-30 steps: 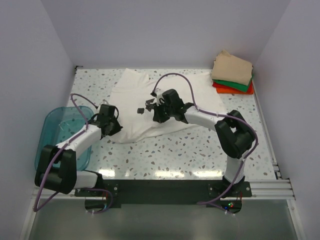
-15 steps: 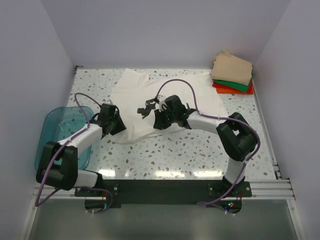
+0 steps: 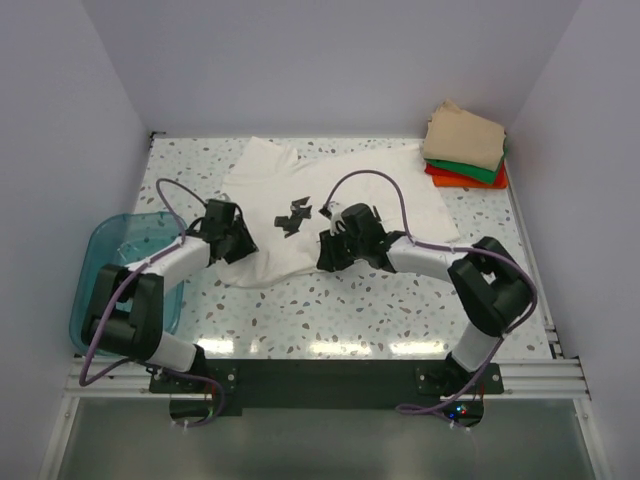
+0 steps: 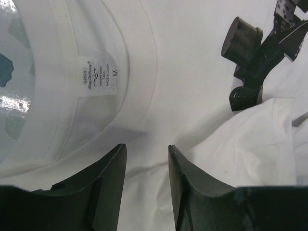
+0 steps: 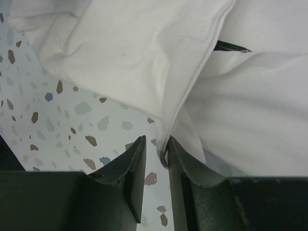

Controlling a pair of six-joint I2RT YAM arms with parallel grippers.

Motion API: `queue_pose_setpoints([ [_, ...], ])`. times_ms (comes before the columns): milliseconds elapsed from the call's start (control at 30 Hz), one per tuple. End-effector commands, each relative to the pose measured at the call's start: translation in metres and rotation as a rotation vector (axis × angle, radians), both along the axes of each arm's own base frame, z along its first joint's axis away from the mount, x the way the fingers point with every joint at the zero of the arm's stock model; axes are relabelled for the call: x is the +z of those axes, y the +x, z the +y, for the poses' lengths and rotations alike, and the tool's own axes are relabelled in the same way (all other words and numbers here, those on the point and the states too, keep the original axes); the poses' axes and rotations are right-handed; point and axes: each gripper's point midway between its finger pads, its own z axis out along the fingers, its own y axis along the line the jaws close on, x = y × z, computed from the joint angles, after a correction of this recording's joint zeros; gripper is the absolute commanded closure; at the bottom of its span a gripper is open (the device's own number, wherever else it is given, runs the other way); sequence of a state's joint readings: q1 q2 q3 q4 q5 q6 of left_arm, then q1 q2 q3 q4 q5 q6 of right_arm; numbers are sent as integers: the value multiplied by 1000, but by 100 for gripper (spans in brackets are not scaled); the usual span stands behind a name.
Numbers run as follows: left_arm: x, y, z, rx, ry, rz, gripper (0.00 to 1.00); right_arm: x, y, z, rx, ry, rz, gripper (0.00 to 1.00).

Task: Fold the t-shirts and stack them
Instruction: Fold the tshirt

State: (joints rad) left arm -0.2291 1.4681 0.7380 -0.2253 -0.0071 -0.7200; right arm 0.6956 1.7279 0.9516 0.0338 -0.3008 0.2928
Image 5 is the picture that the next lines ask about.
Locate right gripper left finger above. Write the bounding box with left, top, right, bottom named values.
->
left=0, top=136, right=146, bottom=231

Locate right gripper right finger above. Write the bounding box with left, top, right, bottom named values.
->
left=167, top=137, right=308, bottom=231

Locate white printed t shirt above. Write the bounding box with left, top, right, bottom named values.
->
left=8, top=0, right=308, bottom=176

